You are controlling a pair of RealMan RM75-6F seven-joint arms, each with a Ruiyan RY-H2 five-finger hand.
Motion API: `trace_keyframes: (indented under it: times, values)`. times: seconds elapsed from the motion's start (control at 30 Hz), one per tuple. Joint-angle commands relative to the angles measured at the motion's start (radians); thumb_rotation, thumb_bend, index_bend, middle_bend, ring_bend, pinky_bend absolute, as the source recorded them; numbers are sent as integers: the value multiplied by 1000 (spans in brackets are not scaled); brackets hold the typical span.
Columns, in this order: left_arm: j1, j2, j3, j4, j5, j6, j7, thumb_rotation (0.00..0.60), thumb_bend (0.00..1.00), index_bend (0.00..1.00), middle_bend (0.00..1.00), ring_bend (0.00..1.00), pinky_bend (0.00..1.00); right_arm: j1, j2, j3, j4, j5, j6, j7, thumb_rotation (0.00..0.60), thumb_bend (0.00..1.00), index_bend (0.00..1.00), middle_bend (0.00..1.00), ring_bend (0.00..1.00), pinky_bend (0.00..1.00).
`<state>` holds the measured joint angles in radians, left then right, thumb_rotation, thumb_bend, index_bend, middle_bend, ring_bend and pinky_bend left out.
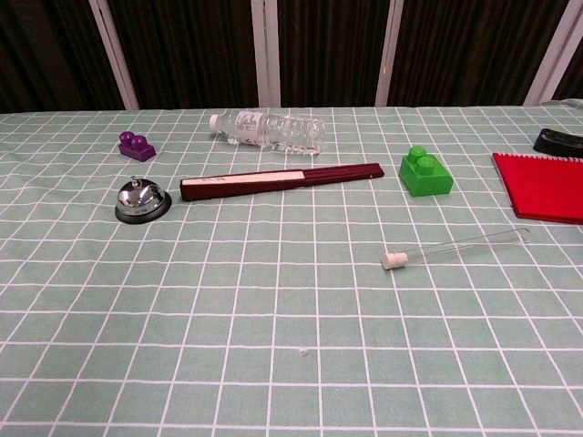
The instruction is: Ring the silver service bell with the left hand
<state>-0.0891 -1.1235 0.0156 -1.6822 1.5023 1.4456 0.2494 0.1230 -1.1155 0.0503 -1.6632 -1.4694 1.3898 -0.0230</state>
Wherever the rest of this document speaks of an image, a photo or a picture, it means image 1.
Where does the dark curtain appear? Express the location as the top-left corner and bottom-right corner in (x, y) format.
(0, 0), (583, 115)

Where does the black glossy object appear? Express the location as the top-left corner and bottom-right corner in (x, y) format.
(532, 127), (583, 159)

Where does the dark red folded fan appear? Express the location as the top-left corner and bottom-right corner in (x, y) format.
(179, 162), (385, 202)

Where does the silver desk call bell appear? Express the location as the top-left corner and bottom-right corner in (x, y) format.
(114, 176), (173, 225)

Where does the white frame post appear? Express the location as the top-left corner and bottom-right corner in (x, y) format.
(374, 0), (405, 107)
(88, 0), (140, 111)
(522, 0), (583, 107)
(251, 0), (281, 108)

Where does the purple toy building block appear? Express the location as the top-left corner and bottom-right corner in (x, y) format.
(118, 130), (158, 163)

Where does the green checkered tablecloth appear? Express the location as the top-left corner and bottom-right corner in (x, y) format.
(0, 98), (583, 437)

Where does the red spiral notebook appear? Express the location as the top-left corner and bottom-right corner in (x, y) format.
(491, 152), (583, 226)

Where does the glass test tube white stopper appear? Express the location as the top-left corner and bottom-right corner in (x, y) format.
(381, 227), (532, 271)

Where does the green toy building block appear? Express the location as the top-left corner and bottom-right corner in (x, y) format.
(398, 145), (455, 198)

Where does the clear plastic water bottle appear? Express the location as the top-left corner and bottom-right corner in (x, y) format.
(209, 109), (326, 158)

